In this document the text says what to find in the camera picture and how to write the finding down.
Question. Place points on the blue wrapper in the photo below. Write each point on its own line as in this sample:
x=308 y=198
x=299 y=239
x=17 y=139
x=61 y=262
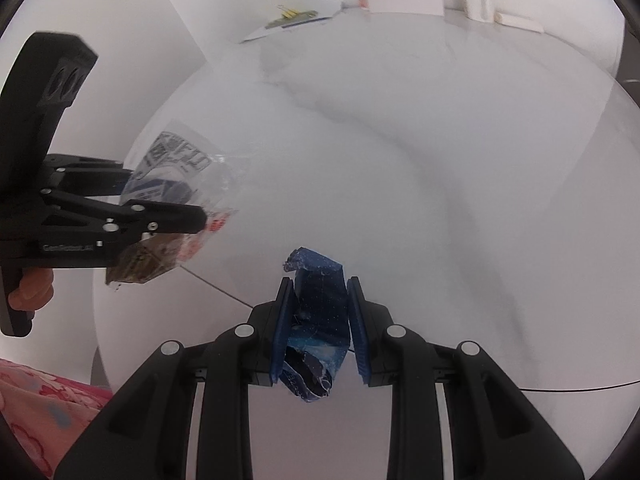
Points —
x=320 y=290

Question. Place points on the pink patterned cloth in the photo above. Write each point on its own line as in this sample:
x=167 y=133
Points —
x=40 y=410

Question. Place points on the person's left hand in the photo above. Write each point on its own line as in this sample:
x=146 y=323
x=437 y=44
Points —
x=30 y=287

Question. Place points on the yellow binder clip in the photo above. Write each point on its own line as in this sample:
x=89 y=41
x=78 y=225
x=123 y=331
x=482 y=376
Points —
x=289 y=10

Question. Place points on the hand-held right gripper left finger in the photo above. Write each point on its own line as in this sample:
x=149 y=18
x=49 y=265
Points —
x=280 y=330

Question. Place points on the white paper sheets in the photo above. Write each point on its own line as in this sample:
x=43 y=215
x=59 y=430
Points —
x=280 y=29

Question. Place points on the clear plastic snack bag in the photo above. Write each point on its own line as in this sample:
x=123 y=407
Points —
x=175 y=155

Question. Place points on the small red white box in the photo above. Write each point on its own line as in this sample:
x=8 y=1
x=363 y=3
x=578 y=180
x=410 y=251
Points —
x=363 y=2

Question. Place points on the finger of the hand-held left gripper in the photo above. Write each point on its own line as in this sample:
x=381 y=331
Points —
x=90 y=175
x=165 y=217

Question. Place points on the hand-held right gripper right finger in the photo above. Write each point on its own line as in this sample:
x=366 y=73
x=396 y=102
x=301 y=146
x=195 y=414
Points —
x=357 y=330

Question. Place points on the white mug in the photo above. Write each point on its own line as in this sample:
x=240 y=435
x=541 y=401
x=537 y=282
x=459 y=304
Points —
x=477 y=2

